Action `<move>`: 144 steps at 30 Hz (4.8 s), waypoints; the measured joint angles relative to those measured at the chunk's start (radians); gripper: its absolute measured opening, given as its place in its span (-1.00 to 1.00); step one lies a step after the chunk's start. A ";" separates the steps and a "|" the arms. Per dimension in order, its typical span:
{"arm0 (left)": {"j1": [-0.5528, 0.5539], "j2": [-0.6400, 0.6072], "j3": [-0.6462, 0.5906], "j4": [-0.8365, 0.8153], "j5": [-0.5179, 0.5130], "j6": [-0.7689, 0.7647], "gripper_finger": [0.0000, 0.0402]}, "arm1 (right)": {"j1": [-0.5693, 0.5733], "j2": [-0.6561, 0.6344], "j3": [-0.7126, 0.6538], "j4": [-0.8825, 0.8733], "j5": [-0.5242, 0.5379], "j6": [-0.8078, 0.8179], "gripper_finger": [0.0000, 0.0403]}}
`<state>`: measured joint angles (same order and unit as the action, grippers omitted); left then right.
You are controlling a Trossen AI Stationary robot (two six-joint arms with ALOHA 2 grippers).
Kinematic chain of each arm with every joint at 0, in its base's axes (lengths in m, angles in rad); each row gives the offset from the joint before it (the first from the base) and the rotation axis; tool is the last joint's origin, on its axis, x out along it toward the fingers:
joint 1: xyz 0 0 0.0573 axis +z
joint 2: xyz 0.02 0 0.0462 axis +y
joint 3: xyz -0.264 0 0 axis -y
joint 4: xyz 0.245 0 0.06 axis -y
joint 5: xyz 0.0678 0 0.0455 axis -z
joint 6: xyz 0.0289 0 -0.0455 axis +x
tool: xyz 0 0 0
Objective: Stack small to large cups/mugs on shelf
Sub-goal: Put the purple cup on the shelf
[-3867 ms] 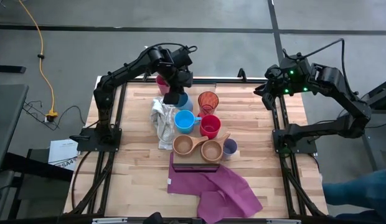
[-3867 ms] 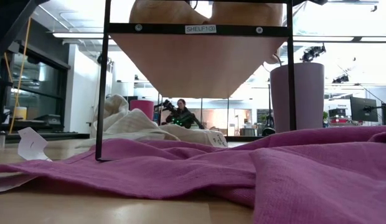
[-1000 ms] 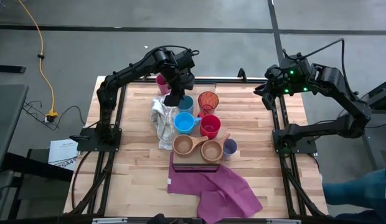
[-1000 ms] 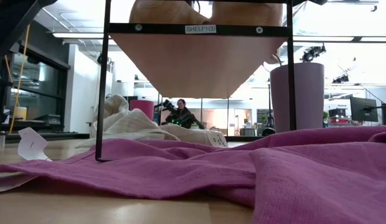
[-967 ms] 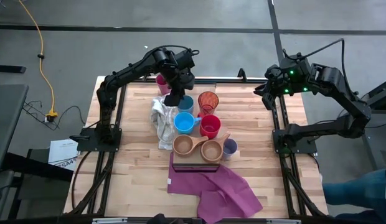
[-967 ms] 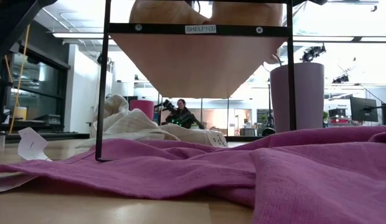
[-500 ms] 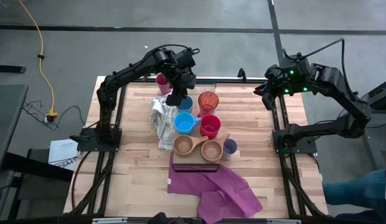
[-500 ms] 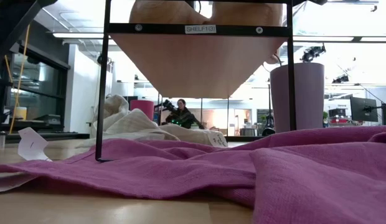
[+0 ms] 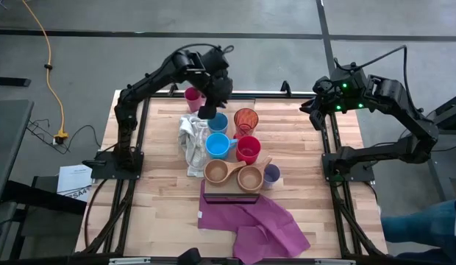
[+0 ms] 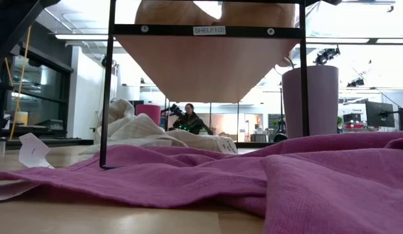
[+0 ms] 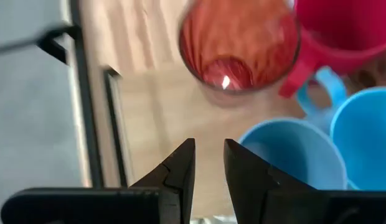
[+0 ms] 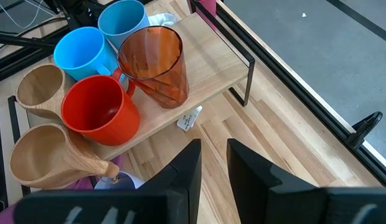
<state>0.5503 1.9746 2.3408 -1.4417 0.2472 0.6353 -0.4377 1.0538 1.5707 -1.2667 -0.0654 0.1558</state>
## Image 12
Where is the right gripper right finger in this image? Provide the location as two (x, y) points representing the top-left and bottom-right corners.
(226, 138), (326, 224)

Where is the white cloth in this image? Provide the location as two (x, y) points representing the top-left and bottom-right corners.
(147, 12), (179, 27)

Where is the dull blue plastic cup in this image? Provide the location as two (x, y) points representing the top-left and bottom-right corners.
(96, 0), (151, 50)

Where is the wooden cup with handle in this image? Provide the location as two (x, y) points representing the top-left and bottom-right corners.
(8, 122), (121, 191)
(15, 63), (77, 123)

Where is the lavender plastic cup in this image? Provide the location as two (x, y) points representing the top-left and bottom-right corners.
(93, 170), (146, 191)

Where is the dark cord loop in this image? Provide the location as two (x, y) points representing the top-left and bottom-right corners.
(99, 174), (121, 187)

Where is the orange translucent tumbler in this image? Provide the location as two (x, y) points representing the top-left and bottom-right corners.
(116, 25), (191, 110)

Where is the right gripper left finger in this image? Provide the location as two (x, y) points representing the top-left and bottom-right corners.
(136, 138), (203, 224)

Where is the bright blue mug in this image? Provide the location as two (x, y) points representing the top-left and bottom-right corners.
(52, 26), (126, 83)

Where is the red mug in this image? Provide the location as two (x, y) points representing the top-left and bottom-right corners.
(60, 68), (142, 147)

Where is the black table frame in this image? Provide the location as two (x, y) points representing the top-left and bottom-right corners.
(0, 0), (386, 200)

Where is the black table clamp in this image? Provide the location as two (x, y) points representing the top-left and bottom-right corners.
(344, 111), (384, 151)

